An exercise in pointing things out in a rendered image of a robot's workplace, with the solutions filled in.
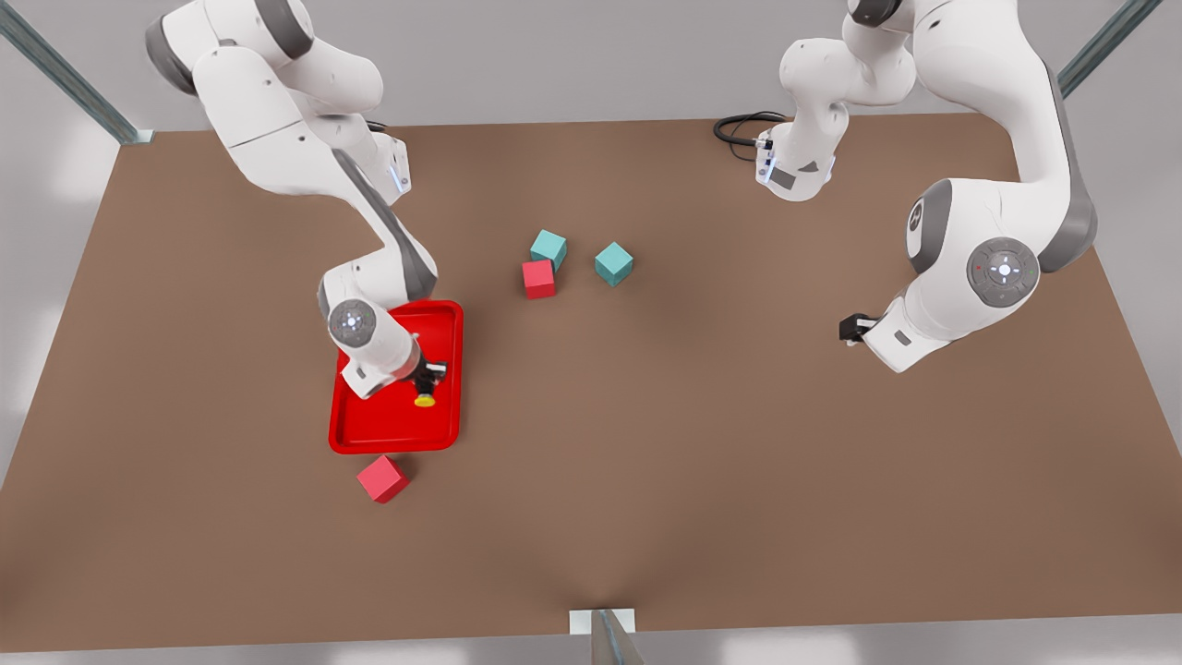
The red plastic tray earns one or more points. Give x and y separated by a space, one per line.
406 420

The red cube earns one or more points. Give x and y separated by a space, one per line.
538 278
382 478

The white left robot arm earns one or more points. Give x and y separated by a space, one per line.
993 185

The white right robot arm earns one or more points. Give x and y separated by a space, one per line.
277 102

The silver frame post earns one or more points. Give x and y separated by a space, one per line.
1103 42
609 637
65 78

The teal cube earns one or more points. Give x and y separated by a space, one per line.
613 263
548 248

